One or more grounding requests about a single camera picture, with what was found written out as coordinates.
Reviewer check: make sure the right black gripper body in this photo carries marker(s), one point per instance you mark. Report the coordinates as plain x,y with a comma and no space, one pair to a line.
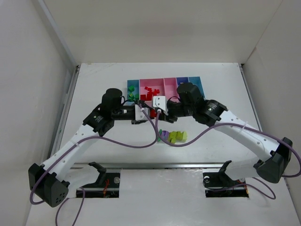
170,118

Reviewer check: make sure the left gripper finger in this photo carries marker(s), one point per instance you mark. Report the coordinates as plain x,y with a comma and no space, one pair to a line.
141,103
138,122

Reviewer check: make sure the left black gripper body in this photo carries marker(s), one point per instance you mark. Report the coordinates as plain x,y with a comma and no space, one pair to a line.
137,121

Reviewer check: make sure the red brick cluster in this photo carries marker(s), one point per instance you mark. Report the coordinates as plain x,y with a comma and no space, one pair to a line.
143,97

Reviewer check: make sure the red flower duplo brick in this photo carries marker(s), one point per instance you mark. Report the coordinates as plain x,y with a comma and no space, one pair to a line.
153,114

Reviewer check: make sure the small green number brick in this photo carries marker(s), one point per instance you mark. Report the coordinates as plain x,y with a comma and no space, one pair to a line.
131,97

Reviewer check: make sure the purple flower duplo brick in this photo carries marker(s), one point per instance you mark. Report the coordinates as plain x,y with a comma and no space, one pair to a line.
164,134

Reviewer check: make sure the lime green duplo stack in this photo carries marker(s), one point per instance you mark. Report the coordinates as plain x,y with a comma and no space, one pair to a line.
177,136

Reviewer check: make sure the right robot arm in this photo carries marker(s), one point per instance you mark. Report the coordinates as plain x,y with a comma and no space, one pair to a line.
272,155

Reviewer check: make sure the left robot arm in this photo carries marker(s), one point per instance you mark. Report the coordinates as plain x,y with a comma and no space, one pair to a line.
52,181

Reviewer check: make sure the light blue bin right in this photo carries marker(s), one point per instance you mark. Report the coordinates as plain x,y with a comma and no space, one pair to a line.
197,81

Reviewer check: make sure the large pink bin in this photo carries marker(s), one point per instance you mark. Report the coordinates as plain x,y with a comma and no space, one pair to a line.
151,84

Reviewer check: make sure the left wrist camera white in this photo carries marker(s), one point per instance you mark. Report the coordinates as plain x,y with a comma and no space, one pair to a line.
141,113

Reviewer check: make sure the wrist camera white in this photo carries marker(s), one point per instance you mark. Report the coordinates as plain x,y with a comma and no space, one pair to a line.
141,113
159,102

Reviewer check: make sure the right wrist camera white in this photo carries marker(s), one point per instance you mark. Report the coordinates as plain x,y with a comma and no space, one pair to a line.
159,102

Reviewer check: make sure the aluminium rail front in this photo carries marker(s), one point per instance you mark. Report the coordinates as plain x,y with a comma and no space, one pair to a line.
154,166

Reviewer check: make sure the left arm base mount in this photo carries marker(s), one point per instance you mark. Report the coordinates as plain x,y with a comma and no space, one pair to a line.
106,184

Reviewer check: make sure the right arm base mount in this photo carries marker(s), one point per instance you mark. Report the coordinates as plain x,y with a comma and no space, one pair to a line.
218,184

